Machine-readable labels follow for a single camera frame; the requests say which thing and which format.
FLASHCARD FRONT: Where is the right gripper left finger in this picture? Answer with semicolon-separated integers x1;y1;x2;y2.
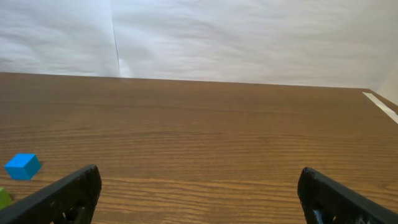
0;164;103;224

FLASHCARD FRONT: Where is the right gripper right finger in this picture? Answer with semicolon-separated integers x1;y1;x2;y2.
297;167;398;224

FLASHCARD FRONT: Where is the blue cube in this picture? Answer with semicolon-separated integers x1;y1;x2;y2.
4;152;42;181

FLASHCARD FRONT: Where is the green cube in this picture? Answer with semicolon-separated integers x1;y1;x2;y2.
0;187;14;210

